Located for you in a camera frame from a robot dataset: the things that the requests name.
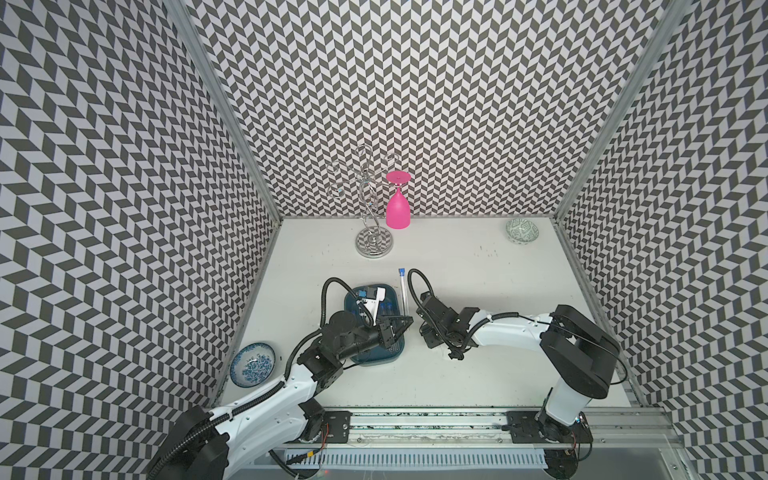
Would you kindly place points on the teal plastic water tub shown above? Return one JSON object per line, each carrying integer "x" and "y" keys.
{"x": 377, "y": 355}

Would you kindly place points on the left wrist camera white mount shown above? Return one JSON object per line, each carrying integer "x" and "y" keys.
{"x": 371, "y": 297}

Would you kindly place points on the blue patterned plate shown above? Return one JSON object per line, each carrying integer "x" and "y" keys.
{"x": 252, "y": 365}

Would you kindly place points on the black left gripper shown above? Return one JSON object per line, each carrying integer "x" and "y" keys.
{"x": 387, "y": 334}

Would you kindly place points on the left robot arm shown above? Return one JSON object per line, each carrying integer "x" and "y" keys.
{"x": 217, "y": 443}

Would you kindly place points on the patterned ceramic bowl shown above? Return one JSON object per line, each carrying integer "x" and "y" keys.
{"x": 521, "y": 231}

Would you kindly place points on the pink plastic wine glass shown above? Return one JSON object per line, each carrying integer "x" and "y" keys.
{"x": 398, "y": 214}

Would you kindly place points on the chrome glass rack stand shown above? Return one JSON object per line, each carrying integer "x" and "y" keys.
{"x": 366, "y": 180}

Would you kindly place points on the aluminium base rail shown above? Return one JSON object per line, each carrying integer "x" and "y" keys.
{"x": 504, "y": 427}

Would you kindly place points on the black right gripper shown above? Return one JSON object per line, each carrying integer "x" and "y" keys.
{"x": 426, "y": 332}

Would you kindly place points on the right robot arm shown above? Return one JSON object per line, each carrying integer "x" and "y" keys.
{"x": 584, "y": 355}

